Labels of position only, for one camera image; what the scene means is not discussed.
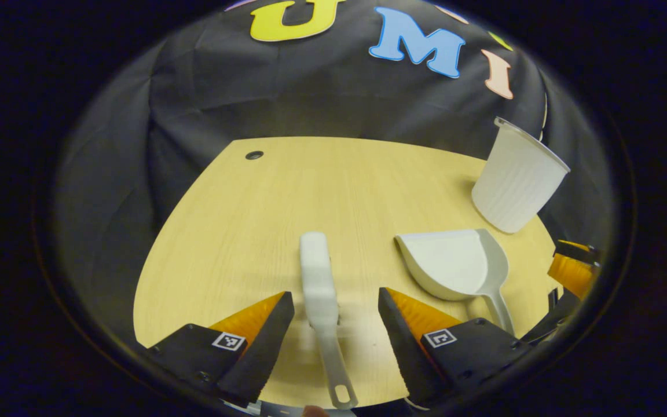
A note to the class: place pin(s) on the white ribbed garbage bin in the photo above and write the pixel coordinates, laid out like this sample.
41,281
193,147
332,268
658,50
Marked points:
516,185

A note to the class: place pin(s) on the small white broom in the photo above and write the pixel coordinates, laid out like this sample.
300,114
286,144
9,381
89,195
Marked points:
317,278

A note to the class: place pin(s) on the light wooden desktop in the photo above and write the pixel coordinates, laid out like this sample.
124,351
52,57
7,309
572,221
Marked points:
241,231

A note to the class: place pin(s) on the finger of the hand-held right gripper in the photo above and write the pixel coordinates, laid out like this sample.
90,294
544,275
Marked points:
571,275

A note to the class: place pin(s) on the white plastic dustpan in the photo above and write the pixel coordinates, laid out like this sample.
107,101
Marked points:
443,260

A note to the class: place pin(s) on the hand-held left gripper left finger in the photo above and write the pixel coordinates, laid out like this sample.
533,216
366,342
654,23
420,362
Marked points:
264,353

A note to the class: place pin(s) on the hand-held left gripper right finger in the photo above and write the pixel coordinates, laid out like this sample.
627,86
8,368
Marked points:
406,353

